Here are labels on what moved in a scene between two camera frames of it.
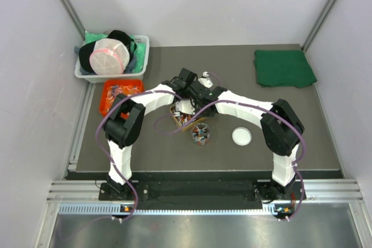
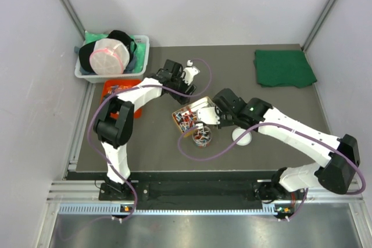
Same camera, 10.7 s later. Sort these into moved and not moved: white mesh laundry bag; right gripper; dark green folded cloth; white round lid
Moved: right gripper
Not moved: white round lid; dark green folded cloth; white mesh laundry bag
